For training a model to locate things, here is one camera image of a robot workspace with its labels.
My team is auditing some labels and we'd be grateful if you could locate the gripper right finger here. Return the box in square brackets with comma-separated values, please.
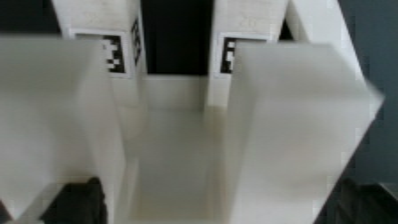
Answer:
[318, 179, 398, 224]

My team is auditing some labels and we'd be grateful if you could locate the white chair back frame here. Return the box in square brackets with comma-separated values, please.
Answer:
[0, 37, 384, 224]

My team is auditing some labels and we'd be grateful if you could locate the white chair leg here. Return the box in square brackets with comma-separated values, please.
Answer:
[52, 0, 144, 79]
[208, 0, 290, 78]

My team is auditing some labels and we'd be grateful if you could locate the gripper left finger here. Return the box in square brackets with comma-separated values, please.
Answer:
[11, 176, 111, 224]

